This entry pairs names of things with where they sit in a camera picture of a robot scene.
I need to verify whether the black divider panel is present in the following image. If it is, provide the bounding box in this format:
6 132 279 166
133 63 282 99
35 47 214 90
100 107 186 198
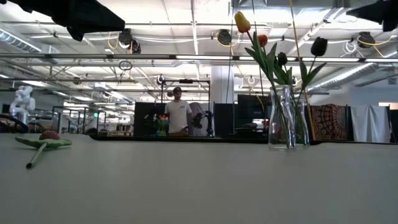
134 101 167 137
213 102 236 138

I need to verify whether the black tulip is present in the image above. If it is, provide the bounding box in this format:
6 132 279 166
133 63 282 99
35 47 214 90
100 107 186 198
294 36 329 146
273 51 308 146

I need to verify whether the person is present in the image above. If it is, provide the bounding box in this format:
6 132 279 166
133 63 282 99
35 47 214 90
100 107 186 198
164 86 193 137

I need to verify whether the clear glass vase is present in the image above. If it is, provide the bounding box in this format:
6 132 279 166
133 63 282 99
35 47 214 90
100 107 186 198
292 98 311 147
267 84 297 152

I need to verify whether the black metal rig frame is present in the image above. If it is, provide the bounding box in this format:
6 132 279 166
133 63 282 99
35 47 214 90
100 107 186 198
160 79 211 138

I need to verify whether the dark red tulip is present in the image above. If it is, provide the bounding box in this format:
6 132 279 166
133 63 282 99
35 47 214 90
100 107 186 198
14 129 73 170

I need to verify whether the silver ventilation duct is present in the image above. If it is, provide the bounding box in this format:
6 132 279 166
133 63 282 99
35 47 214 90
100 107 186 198
306 46 398 93

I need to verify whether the yellow cable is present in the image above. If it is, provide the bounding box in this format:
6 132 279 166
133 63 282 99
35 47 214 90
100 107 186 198
289 0 317 141

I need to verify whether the tulip bouquet in vase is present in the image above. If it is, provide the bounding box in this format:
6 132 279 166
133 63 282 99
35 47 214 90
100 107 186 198
157 114 170 137

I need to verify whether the black cable reel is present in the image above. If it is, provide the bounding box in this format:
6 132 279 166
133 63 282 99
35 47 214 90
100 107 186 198
357 30 376 48
118 28 134 47
216 29 233 46

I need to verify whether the black monitor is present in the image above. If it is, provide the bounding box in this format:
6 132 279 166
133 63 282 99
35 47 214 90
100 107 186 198
238 94 271 125

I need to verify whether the black cable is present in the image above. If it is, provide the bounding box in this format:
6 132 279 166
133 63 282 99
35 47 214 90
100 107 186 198
250 0 267 125

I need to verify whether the white curtain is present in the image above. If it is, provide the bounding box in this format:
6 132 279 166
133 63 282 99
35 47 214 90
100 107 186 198
350 105 393 143

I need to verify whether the orange yellow tulip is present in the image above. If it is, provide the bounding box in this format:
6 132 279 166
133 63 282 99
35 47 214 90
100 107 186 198
257 34 292 147
234 11 292 147

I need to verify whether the patterned tapestry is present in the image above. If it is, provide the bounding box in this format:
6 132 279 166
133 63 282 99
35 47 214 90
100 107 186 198
310 103 348 141

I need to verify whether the black aluminium table frame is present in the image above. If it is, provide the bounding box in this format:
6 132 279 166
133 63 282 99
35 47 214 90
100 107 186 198
90 134 398 146

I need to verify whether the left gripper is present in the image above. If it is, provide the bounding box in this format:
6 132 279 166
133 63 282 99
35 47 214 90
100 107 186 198
9 0 126 42

